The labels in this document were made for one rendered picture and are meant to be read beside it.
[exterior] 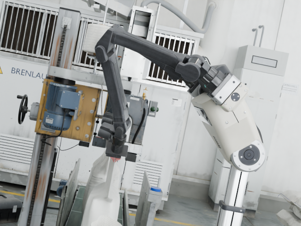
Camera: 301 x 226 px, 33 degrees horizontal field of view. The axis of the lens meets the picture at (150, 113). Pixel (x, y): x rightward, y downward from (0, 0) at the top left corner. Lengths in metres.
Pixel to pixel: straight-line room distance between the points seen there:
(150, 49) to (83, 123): 1.03
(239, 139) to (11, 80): 3.89
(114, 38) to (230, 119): 0.60
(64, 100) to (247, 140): 0.99
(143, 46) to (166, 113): 3.68
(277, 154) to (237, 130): 5.18
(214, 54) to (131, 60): 1.28
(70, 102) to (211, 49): 3.57
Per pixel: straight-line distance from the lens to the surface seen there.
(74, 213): 3.88
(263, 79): 6.62
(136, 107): 2.94
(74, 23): 3.03
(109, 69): 2.15
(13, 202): 4.68
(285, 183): 7.49
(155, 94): 5.68
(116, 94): 2.20
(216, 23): 6.11
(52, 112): 2.78
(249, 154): 2.31
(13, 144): 5.83
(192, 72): 2.00
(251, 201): 6.77
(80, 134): 2.97
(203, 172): 7.18
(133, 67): 5.17
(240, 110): 2.19
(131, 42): 2.06
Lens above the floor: 1.41
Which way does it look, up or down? 3 degrees down
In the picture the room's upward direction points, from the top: 11 degrees clockwise
